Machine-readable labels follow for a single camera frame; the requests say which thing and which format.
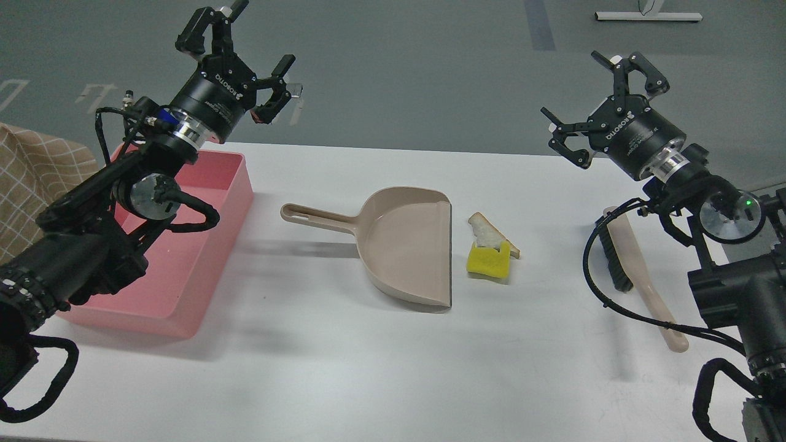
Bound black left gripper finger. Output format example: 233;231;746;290
175;1;249;61
252;54;303;124

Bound beige hand brush black bristles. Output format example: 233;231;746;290
599;214;676;324

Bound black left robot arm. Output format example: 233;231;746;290
2;1;295;424

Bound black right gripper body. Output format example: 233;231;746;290
587;95;686;181

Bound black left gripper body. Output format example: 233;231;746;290
169;54;257;144

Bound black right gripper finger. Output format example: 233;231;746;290
540;107;595;170
591;50;670;117

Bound yellow sponge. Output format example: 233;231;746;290
465;241;512;279

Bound white table leg base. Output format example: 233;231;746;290
594;1;704;23

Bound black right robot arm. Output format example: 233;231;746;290
541;51;785;441

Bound bread slice piece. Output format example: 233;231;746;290
468;212;521;260

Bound pink plastic bin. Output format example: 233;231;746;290
58;149;253;338

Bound beige checkered cloth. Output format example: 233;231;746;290
1;123;100;263

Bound beige plastic dustpan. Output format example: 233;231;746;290
280;187;452;309

